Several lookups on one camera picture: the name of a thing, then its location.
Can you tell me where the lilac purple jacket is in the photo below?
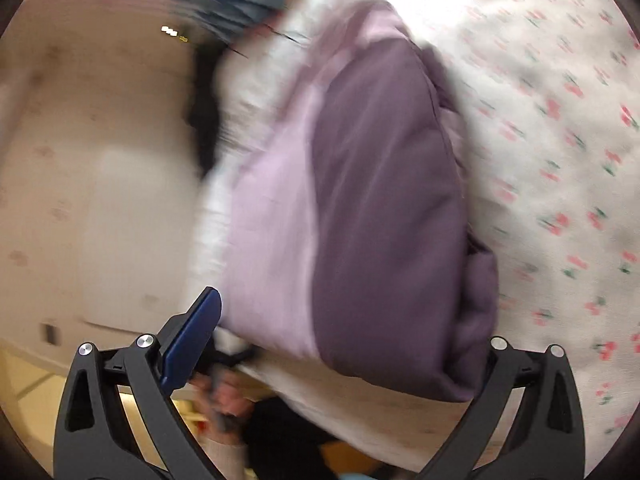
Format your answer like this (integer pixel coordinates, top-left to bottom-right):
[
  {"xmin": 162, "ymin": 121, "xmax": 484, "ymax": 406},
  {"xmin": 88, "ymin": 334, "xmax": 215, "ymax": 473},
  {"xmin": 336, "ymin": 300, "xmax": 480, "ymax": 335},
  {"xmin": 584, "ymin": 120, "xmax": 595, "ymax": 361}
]
[{"xmin": 222, "ymin": 0, "xmax": 498, "ymax": 402}]

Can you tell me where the blue cartoon curtain left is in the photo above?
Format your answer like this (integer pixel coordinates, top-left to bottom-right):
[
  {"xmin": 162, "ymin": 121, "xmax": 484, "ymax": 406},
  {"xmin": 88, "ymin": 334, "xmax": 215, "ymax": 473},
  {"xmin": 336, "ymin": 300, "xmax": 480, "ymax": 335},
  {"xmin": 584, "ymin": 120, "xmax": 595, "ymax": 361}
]
[{"xmin": 175, "ymin": 0, "xmax": 288, "ymax": 44}]

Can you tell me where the person's hand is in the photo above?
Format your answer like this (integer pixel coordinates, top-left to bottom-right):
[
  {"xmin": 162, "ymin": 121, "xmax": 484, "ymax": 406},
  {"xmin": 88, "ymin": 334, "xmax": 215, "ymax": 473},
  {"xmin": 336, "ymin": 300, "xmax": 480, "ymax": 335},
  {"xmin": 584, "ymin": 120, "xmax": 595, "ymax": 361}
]
[{"xmin": 190, "ymin": 368, "xmax": 254, "ymax": 440}]

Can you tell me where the black clothing pile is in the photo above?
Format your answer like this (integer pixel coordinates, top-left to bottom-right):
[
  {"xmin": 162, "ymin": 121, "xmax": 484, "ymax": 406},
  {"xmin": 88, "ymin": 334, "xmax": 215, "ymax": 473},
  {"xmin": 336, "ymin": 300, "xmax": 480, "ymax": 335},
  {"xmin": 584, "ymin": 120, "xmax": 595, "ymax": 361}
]
[{"xmin": 186, "ymin": 40, "xmax": 228, "ymax": 180}]

